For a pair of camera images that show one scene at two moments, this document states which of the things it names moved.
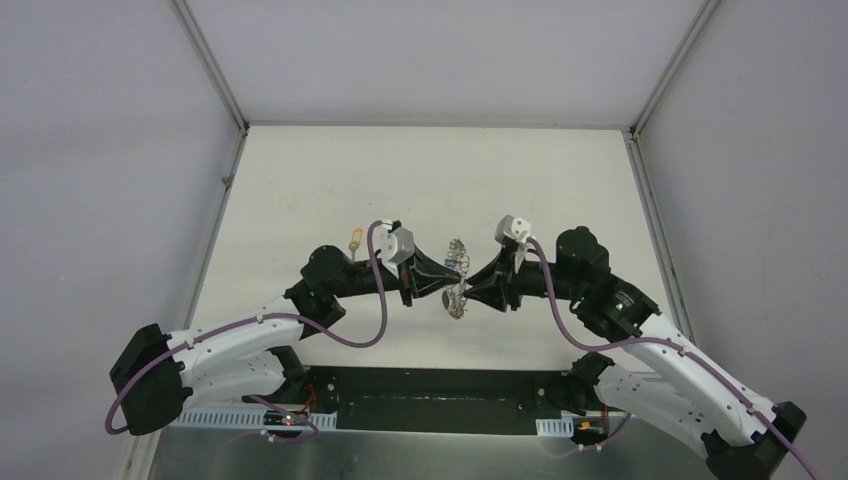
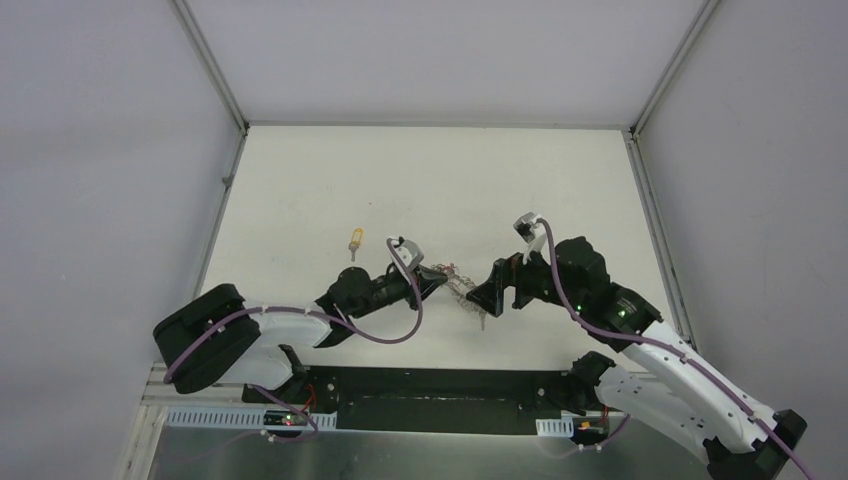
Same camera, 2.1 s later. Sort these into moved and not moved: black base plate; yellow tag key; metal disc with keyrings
Moved: metal disc with keyrings
Not moved: yellow tag key; black base plate
